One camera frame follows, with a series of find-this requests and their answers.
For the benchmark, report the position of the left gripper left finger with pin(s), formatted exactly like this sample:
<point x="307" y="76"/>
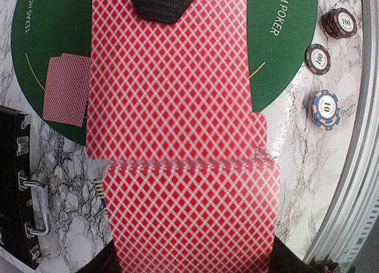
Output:
<point x="105" y="262"/>

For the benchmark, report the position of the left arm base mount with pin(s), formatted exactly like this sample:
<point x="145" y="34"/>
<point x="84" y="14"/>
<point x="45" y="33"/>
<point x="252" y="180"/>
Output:
<point x="330" y="266"/>

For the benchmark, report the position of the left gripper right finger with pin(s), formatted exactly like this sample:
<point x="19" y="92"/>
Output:
<point x="283" y="260"/>

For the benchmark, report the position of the round green poker mat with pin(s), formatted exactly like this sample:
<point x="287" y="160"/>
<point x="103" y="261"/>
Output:
<point x="53" y="33"/>

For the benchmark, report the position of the red-backed playing card deck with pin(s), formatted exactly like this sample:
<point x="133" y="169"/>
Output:
<point x="197" y="215"/>

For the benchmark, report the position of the orange hundred chip stack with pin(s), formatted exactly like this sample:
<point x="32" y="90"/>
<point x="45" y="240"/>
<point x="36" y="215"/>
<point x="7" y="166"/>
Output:
<point x="339" y="23"/>

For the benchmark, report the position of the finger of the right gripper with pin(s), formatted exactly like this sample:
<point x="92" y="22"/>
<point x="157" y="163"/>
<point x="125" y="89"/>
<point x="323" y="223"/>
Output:
<point x="161" y="11"/>

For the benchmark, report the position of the front aluminium rail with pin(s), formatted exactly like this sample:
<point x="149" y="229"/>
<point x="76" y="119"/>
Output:
<point x="354" y="207"/>

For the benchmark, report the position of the hundred chip front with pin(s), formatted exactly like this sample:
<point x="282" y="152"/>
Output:
<point x="317" y="59"/>

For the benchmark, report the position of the blue gold card box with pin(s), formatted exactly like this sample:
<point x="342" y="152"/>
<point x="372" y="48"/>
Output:
<point x="100" y="190"/>

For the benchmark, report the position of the black poker chip case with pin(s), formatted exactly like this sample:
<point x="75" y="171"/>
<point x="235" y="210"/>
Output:
<point x="19" y="235"/>

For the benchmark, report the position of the dealt card seat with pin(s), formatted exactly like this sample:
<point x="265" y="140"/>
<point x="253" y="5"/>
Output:
<point x="67" y="89"/>

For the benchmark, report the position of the blue ten chip stack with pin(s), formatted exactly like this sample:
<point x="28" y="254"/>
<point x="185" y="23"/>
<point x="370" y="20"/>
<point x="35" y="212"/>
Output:
<point x="325" y="110"/>

